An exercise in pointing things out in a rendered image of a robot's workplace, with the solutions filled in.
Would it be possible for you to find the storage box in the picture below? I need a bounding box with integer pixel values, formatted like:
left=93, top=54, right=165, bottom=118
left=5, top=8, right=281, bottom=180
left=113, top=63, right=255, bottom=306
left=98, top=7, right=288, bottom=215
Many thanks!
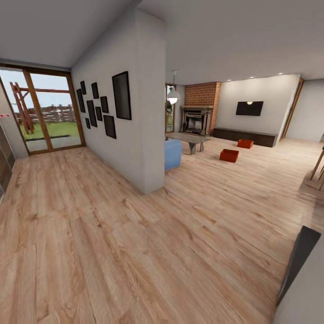
left=219, top=149, right=239, bottom=162
left=237, top=139, right=254, bottom=149

